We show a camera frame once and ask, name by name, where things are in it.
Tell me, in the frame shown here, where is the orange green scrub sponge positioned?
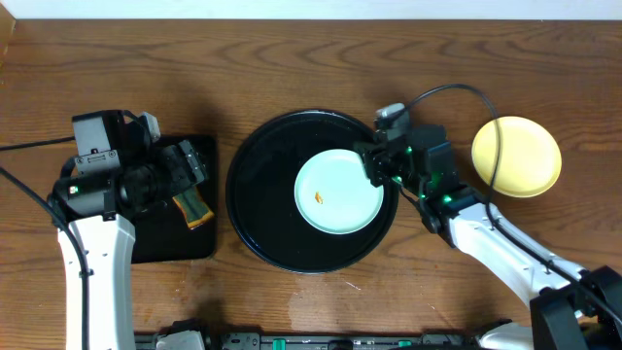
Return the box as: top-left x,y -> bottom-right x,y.
173,187 -> 215,229

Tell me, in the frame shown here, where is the mint plate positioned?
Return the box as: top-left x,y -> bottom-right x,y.
294,149 -> 384,235

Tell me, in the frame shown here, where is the yellow plate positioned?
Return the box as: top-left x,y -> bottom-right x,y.
471,116 -> 562,198

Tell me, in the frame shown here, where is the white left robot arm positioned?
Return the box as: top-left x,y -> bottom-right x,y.
49,137 -> 216,349

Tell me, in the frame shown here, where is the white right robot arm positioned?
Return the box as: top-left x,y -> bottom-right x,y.
354,125 -> 621,349

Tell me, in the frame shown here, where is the black rectangular tray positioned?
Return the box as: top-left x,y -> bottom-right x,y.
131,134 -> 219,263

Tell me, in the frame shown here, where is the black round tray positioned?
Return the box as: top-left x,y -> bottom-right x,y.
225,109 -> 398,273

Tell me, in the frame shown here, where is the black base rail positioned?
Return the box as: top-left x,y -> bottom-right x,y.
135,332 -> 487,350

